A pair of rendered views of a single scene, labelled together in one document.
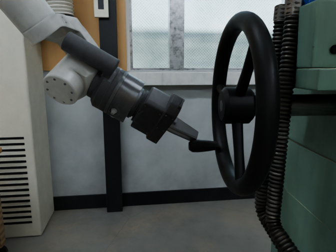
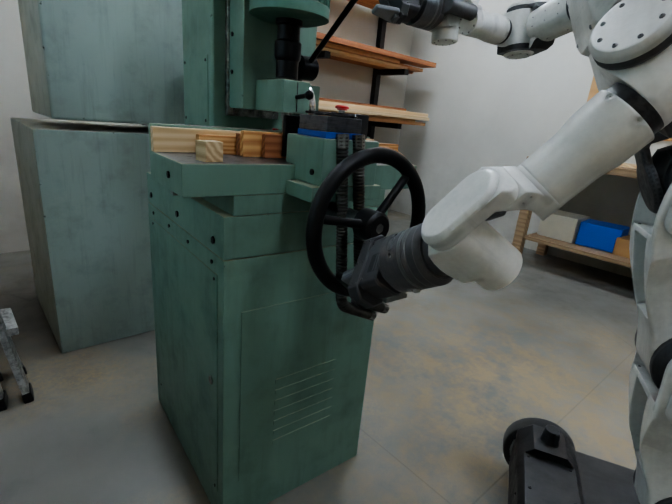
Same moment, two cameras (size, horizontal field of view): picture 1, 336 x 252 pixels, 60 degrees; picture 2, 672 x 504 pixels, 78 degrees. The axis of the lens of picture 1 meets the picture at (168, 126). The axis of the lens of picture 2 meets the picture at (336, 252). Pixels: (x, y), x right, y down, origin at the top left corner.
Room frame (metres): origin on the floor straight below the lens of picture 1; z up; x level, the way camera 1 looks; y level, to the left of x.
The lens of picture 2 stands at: (0.97, 0.47, 1.00)
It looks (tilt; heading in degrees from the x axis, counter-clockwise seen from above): 18 degrees down; 235
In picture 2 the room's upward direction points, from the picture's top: 5 degrees clockwise
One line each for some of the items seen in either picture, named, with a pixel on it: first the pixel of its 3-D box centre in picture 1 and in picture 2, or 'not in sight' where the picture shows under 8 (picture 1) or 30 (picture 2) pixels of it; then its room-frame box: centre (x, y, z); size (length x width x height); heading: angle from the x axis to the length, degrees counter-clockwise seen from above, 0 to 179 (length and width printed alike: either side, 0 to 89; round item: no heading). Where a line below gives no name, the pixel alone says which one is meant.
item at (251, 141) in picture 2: not in sight; (283, 145); (0.51, -0.41, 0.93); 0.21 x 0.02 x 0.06; 3
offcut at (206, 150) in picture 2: not in sight; (209, 151); (0.72, -0.31, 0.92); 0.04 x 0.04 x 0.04; 13
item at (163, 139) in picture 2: not in sight; (280, 144); (0.49, -0.47, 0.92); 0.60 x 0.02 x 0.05; 3
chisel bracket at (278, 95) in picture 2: not in sight; (282, 100); (0.49, -0.47, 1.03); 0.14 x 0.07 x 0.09; 93
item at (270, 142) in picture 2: not in sight; (298, 147); (0.48, -0.40, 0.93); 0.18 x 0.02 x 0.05; 3
